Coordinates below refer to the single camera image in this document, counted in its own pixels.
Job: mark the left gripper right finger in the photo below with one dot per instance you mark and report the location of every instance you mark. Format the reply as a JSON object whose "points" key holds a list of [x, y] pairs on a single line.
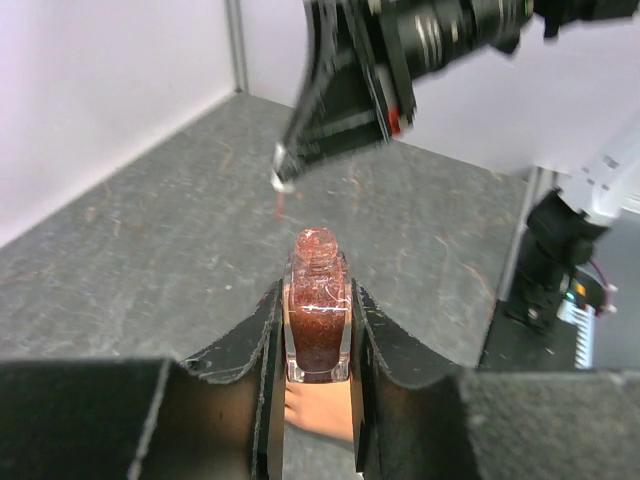
{"points": [[417, 415]]}

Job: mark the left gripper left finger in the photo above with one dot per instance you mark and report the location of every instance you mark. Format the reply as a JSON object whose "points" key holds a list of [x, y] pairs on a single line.
{"points": [[215, 415]]}

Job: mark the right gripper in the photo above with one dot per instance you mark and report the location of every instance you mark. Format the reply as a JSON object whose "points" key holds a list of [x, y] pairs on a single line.
{"points": [[356, 90]]}

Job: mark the white nail polish cap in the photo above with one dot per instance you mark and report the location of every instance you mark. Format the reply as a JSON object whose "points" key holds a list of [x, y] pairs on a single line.
{"points": [[281, 188]]}

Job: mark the glitter nail polish bottle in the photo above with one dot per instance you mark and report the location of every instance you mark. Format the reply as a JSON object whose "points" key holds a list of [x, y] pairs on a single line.
{"points": [[317, 310]]}

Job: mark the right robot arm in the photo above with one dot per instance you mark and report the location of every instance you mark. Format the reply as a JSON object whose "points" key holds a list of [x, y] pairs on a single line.
{"points": [[563, 228]]}

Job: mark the mannequin hand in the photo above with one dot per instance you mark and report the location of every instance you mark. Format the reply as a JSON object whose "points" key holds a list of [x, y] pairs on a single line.
{"points": [[323, 409]]}

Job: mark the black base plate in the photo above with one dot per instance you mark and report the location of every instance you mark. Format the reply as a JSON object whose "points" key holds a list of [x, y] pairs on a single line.
{"points": [[514, 345]]}

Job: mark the aluminium cable rail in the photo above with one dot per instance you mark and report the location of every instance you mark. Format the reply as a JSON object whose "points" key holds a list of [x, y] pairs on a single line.
{"points": [[583, 319]]}

